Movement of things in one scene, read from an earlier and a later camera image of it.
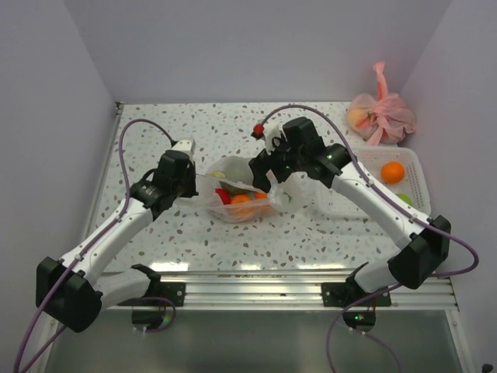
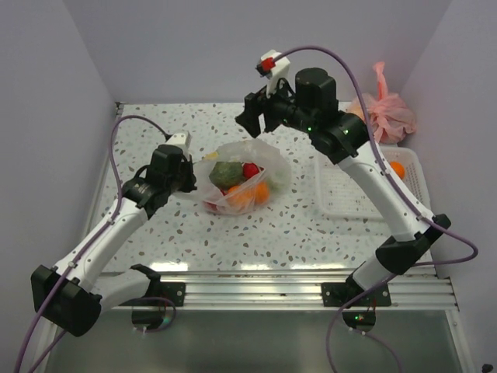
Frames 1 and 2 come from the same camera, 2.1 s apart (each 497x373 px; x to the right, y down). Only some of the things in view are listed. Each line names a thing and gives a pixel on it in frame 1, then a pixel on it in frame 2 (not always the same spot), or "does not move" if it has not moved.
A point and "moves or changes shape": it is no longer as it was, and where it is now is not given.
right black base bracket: x=343 y=294 does not move
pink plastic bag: x=384 y=117 does not move
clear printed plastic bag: x=234 y=194 moves or changes shape
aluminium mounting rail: x=293 y=290 does not move
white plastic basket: x=338 y=203 does not move
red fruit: x=224 y=195 moves or changes shape
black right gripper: x=262 y=164 -> x=255 y=105
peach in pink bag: x=359 y=118 does not move
